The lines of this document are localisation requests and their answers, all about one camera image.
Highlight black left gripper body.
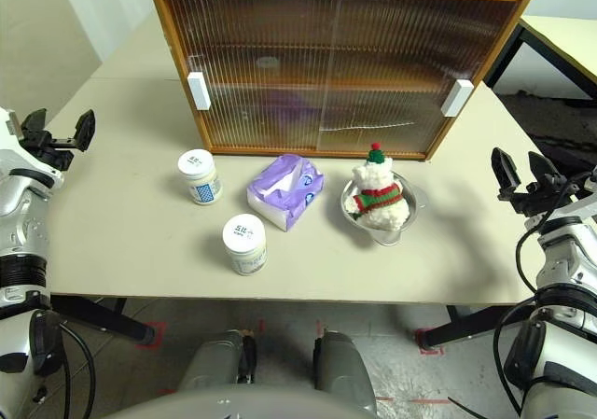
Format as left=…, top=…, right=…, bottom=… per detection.
left=18, top=128, right=76, bottom=174

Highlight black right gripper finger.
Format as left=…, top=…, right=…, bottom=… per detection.
left=492, top=147, right=521, bottom=201
left=528, top=152, right=563, bottom=192

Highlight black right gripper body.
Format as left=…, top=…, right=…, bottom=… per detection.
left=510, top=171, right=597, bottom=216

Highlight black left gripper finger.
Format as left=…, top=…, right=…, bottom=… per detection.
left=21, top=108, right=48, bottom=133
left=69, top=109, right=97, bottom=153

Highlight white door handle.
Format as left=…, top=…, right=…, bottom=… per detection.
left=441, top=78, right=473, bottom=118
left=187, top=72, right=212, bottom=111

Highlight white jar blue pattern label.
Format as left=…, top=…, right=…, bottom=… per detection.
left=177, top=148, right=223, bottom=206

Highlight white plush snowman toy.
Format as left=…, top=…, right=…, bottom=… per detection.
left=350, top=142, right=412, bottom=231

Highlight ribbed clear sliding cabinet door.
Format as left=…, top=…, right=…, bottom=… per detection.
left=319, top=0, right=520, bottom=155
left=160, top=0, right=344, bottom=153

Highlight white jar grey text label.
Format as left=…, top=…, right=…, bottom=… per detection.
left=222, top=213, right=270, bottom=276

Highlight purple tissue pack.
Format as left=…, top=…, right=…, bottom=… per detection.
left=245, top=154, right=326, bottom=232

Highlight black metal table leg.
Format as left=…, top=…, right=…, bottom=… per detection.
left=422, top=302, right=531, bottom=349
left=50, top=295, right=156, bottom=345

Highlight grey robot right thigh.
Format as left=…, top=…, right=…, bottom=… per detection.
left=312, top=329, right=378, bottom=415

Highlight grey robot thigh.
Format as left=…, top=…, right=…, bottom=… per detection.
left=179, top=328, right=257, bottom=392
left=312, top=329, right=378, bottom=415

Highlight grey robot left thigh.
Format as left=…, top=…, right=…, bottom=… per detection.
left=179, top=328, right=257, bottom=392

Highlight grey robot torso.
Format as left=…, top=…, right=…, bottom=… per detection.
left=100, top=384, right=372, bottom=419

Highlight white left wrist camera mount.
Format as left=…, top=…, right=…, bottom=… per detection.
left=0, top=106, right=22, bottom=152

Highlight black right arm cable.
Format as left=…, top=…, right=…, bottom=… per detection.
left=493, top=225, right=554, bottom=416

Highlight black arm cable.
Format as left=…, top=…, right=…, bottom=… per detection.
left=59, top=323, right=97, bottom=419
left=493, top=225, right=554, bottom=416

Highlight steel bowl with handles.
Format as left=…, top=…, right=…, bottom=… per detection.
left=340, top=170, right=429, bottom=246

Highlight beige side table black frame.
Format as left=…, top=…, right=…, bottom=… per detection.
left=482, top=15, right=597, bottom=101

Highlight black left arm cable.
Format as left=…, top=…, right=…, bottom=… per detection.
left=59, top=323, right=97, bottom=419

